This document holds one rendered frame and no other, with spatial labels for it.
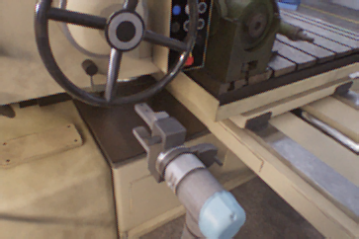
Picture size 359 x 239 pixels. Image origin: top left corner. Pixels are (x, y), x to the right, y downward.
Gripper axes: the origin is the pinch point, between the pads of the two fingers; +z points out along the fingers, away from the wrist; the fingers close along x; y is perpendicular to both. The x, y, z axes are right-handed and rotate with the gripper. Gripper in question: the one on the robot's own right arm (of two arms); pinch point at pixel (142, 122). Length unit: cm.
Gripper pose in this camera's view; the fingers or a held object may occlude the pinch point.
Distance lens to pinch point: 64.1
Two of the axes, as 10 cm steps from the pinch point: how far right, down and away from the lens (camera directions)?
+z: -5.4, -5.4, 6.5
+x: -1.5, 8.2, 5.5
